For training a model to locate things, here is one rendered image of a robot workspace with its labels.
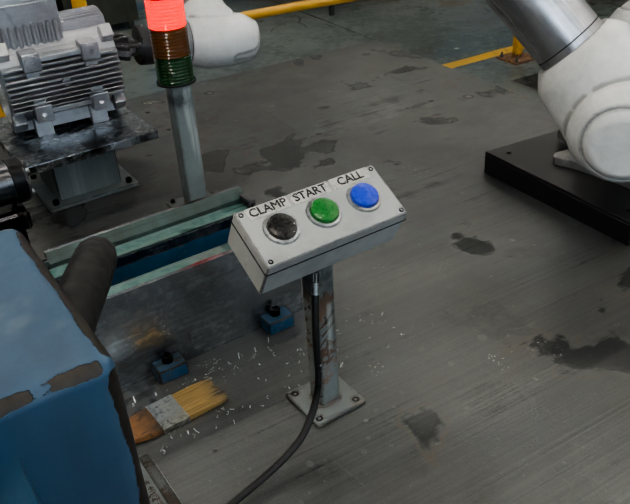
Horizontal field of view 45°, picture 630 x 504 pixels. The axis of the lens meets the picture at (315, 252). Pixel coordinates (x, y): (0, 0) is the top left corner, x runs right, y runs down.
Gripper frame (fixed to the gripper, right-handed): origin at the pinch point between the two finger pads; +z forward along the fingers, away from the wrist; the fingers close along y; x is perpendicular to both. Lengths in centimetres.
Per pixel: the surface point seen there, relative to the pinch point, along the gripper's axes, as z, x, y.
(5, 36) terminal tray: 7.4, -3.9, 5.0
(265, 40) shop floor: -202, 78, -310
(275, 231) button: -2, -2, 84
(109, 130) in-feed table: -7.4, 12.3, 10.7
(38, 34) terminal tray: 2.1, -3.9, 5.0
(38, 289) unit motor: 26, -23, 122
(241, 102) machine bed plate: -46, 19, -16
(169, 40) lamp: -12.6, -7.3, 28.4
